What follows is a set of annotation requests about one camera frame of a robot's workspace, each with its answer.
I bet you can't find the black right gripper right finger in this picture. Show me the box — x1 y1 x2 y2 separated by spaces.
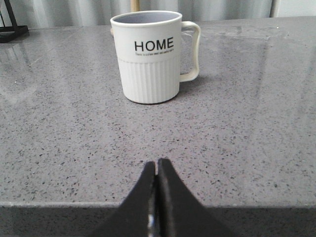
158 158 222 237

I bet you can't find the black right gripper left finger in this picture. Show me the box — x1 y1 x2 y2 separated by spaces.
92 161 156 237

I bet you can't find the white HOME mug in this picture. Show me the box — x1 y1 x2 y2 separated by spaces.
111 10 201 104

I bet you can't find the black wire mug rack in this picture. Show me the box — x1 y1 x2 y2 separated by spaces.
0 0 29 43

